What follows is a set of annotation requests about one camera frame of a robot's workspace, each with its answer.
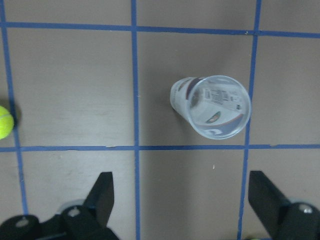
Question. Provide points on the white blue tennis ball can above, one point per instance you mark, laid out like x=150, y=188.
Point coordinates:
x=217, y=107

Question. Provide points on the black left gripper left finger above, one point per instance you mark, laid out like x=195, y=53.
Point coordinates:
x=100, y=200

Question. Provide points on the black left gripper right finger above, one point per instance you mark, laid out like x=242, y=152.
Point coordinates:
x=268, y=202

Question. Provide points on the yellow Wilson ball near left-side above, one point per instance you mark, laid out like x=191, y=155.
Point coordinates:
x=6, y=123

